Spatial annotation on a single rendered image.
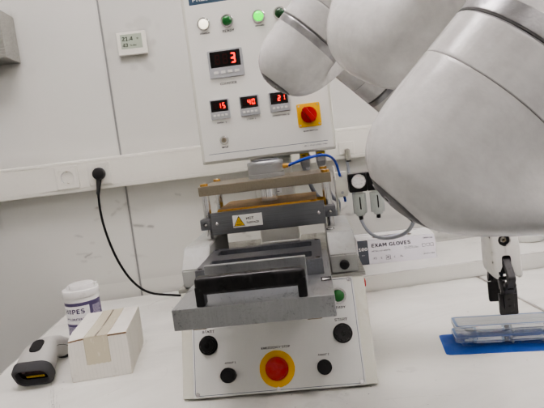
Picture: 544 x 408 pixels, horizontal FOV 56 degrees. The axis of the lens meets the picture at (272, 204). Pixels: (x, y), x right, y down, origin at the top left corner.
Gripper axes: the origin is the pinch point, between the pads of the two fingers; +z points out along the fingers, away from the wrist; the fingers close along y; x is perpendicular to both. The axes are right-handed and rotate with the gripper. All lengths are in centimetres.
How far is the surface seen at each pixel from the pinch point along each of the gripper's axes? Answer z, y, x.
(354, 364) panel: 4.6, -15.1, 28.3
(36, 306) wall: 7, 46, 132
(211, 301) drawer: -14, -34, 46
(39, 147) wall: -44, 48, 123
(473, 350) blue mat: 8.2, -3.2, 6.7
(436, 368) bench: 8.3, -10.2, 14.3
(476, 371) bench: 8.3, -12.1, 8.0
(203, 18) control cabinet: -66, 21, 56
